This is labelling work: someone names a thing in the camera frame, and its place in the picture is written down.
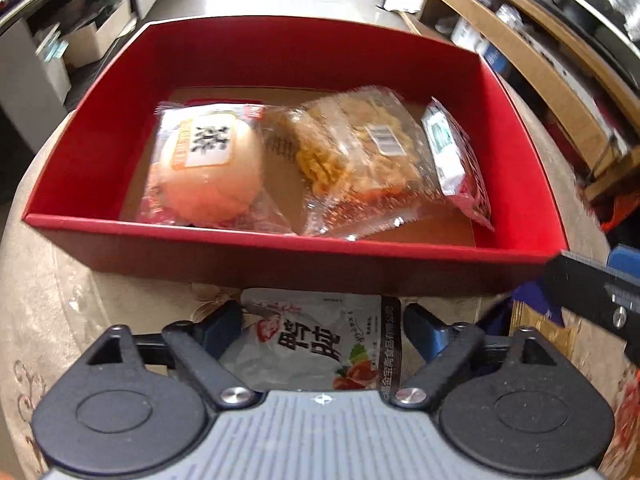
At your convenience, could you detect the wooden shelf unit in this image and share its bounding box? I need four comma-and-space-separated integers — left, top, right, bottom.
401, 0, 639, 204

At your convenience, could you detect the white storage box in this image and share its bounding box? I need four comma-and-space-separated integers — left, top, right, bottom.
63, 0, 134, 68

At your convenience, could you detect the red spicy strip packet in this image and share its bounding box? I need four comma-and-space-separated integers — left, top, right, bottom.
421, 99, 494, 231

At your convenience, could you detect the red cardboard box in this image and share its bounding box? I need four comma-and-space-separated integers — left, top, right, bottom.
20, 15, 570, 297

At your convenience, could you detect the steamed cake bun packet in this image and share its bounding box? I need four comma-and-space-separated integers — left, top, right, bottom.
137, 102, 292, 235

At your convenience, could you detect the dark tv cabinet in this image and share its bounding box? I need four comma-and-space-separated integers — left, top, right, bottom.
0, 0, 202, 201

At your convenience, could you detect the white blue carton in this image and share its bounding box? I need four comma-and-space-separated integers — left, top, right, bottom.
475, 38, 512, 77

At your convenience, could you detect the clear packet yellow crispy cake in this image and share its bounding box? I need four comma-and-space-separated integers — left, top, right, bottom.
264, 86, 450, 240

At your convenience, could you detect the white duck snack packet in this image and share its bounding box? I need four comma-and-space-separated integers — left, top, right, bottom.
219, 288, 402, 396

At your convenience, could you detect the gold biscuit packet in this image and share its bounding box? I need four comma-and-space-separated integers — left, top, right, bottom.
509, 300, 577, 360

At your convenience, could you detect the blue wafer biscuit packet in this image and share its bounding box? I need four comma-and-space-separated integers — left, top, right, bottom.
476, 280, 565, 336

